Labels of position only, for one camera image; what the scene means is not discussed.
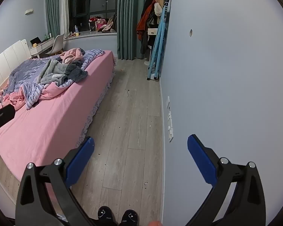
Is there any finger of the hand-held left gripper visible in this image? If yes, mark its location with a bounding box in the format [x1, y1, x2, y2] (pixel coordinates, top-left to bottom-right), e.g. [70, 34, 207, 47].
[0, 105, 16, 133]

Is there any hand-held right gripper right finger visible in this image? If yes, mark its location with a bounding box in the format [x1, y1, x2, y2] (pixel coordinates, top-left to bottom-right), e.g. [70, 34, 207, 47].
[187, 134, 266, 226]

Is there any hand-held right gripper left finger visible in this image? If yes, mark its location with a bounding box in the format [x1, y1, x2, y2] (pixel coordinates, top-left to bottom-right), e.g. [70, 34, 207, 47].
[15, 136, 102, 226]

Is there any long white socket panel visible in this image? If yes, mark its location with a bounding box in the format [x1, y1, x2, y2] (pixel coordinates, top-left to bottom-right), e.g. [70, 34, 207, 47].
[167, 111, 174, 143]

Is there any pink bed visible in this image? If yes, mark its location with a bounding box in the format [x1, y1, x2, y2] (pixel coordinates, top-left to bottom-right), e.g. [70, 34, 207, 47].
[0, 50, 117, 208]

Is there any purple floral duvet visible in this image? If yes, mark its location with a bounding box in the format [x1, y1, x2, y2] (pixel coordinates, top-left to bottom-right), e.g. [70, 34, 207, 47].
[0, 49, 105, 110]

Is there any white padded headboard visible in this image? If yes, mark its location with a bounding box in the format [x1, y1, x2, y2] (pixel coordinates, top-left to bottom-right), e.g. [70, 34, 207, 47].
[0, 40, 32, 95]

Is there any dark printed slipper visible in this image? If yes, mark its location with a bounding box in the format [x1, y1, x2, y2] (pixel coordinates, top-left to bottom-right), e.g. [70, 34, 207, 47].
[98, 206, 115, 226]
[121, 209, 139, 226]

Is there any grey fluffy garment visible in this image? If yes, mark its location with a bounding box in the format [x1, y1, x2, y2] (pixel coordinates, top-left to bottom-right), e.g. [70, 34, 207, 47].
[39, 59, 89, 86]

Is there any white desk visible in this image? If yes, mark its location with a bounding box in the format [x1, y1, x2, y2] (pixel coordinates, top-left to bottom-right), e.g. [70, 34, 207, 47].
[29, 38, 56, 58]

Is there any white chair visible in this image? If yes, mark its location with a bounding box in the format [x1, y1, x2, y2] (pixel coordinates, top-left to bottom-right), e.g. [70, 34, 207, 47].
[45, 34, 65, 56]

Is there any pink fluffy garment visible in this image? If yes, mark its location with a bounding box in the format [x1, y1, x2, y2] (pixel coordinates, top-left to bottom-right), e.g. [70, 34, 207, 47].
[60, 48, 86, 64]

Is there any narrow green curtain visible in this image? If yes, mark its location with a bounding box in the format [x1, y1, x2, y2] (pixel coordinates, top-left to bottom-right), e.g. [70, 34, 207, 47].
[45, 0, 62, 38]

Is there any white sheer curtain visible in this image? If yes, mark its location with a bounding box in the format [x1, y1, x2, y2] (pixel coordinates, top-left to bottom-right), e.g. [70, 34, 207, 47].
[60, 0, 70, 38]

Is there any blue folding rack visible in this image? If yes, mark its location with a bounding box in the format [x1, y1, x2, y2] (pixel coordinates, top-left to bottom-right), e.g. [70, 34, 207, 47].
[147, 0, 172, 81]

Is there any pile of bags and clothes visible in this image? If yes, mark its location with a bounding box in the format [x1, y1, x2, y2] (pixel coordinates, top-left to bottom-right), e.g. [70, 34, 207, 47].
[88, 13, 117, 33]

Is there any wide green curtain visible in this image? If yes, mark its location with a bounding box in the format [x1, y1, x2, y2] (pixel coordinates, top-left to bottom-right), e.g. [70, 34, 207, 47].
[116, 0, 163, 61]

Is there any coat rack with clothes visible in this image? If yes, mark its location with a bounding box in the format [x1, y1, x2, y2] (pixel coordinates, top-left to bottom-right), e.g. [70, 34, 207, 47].
[136, 0, 166, 65]

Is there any orange jacket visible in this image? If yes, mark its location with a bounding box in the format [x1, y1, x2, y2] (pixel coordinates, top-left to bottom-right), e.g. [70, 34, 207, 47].
[136, 3, 154, 41]

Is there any beige hat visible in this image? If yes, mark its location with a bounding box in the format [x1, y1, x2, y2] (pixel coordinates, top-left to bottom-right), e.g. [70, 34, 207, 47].
[154, 2, 165, 17]

